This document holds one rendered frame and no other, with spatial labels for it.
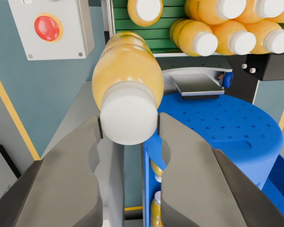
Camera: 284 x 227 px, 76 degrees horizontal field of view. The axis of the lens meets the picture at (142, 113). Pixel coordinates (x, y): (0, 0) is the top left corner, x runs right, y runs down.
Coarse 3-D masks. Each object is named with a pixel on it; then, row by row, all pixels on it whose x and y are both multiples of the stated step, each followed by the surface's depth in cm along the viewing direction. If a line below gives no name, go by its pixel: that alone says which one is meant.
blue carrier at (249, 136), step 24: (168, 96) 49; (192, 120) 39; (216, 120) 39; (240, 120) 38; (264, 120) 38; (144, 144) 41; (216, 144) 33; (240, 144) 33; (264, 144) 32; (144, 168) 46; (240, 168) 29; (264, 168) 31
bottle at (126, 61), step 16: (128, 32) 25; (112, 48) 17; (128, 48) 16; (144, 48) 18; (96, 64) 16; (112, 64) 14; (128, 64) 14; (144, 64) 14; (96, 80) 15; (112, 80) 13; (128, 80) 13; (144, 80) 14; (160, 80) 15; (96, 96) 15; (160, 96) 15
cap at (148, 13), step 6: (138, 0) 29; (144, 0) 29; (150, 0) 29; (156, 0) 29; (138, 6) 29; (144, 6) 29; (150, 6) 29; (156, 6) 29; (138, 12) 29; (144, 12) 29; (150, 12) 29; (156, 12) 30; (144, 18) 30; (150, 18) 30
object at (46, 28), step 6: (42, 18) 27; (48, 18) 27; (36, 24) 28; (42, 24) 28; (48, 24) 28; (54, 24) 28; (36, 30) 28; (42, 30) 28; (48, 30) 28; (54, 30) 28; (42, 36) 29; (48, 36) 29; (54, 36) 29
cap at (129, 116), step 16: (112, 96) 12; (128, 96) 11; (144, 96) 12; (112, 112) 11; (128, 112) 12; (144, 112) 12; (112, 128) 12; (128, 128) 12; (144, 128) 12; (128, 144) 13
